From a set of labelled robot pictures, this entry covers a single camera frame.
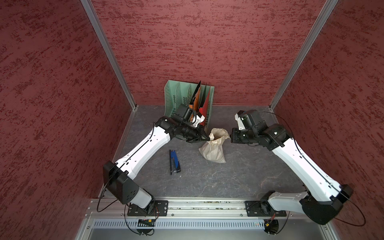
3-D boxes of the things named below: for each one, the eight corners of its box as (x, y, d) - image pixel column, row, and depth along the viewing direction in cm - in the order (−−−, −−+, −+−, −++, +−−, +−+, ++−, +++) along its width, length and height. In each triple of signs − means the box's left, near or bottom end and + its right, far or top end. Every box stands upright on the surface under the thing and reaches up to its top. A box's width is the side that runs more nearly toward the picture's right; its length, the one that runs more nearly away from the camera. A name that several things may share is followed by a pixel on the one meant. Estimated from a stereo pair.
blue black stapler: (170, 174, 87) (170, 173, 85) (169, 152, 96) (169, 150, 94) (181, 173, 88) (180, 171, 85) (179, 150, 97) (178, 148, 95)
